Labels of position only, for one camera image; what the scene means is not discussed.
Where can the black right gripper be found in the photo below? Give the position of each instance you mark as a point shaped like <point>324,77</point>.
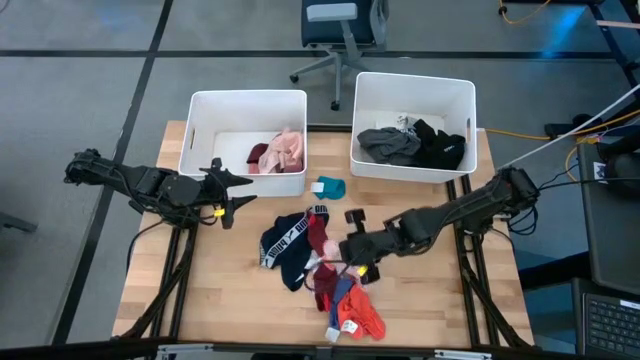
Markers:
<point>370,245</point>

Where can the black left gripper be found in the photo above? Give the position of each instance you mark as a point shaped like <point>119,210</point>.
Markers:
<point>212,192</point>

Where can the dark maroon garment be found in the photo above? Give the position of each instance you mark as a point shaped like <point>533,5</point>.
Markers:
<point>256,155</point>

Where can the orange-red garment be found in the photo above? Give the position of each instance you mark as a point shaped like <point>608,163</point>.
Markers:
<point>362,312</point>

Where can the light pink garment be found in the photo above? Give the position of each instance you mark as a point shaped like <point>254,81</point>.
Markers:
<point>282,150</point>

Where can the teal garment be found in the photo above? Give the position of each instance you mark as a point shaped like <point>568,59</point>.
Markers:
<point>332,188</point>

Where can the navy Puma garment white band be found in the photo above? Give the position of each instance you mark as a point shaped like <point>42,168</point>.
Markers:
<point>287,247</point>

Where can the dark grey Puma garment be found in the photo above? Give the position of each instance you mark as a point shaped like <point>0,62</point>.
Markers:
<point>390,145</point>

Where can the black garment with small logo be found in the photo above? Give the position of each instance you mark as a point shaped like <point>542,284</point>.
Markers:
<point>447,150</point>

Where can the plain black garment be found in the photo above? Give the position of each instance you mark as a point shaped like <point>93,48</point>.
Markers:
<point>424,132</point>

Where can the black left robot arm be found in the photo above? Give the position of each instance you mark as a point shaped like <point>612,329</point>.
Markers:
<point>125,180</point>

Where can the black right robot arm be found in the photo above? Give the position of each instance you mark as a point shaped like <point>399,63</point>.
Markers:
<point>450,215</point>

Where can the purple-blue knit garment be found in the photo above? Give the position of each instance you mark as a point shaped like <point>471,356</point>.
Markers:
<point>340,295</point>

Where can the white fabric piece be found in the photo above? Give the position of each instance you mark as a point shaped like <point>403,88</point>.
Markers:
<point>311,262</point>

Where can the white perforated plastic bin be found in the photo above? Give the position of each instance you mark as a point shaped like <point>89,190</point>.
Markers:
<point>415,95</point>
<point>240,107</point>

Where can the white paper tag with hole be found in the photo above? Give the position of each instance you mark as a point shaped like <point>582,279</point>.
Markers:
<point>332,334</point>

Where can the grey blue office chair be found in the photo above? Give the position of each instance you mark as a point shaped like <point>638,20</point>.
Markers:
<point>345,30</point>

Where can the grey chair base leg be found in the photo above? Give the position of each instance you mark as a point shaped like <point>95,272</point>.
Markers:
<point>15,222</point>

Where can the black power strip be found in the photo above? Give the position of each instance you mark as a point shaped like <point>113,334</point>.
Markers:
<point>565,127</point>

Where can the dark desk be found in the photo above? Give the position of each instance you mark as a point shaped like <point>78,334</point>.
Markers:
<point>610,240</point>

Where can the dark laptop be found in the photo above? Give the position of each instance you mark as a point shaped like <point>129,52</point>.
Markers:
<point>612,325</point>

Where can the black round object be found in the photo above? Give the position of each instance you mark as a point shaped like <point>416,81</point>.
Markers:
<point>622,165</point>

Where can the black aluminium frame struts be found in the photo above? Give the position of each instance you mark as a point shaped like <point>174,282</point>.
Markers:
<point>187,250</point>
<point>470,290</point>

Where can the black aluminium frame rail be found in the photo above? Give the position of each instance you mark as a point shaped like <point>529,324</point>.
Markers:
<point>75,350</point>

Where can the dark blue table frame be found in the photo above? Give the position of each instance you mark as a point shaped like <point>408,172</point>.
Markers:
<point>620,40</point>

